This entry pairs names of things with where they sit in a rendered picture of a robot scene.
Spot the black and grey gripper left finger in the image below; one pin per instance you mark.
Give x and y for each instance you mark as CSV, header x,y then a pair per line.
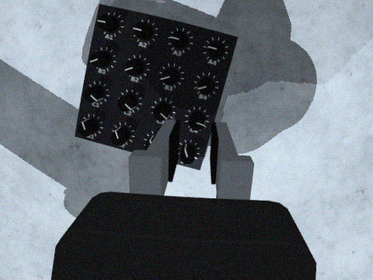
x,y
150,170

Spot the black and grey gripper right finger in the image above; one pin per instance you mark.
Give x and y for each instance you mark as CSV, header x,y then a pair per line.
x,y
233,173

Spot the black knob box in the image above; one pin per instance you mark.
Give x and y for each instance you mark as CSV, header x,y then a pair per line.
x,y
135,43

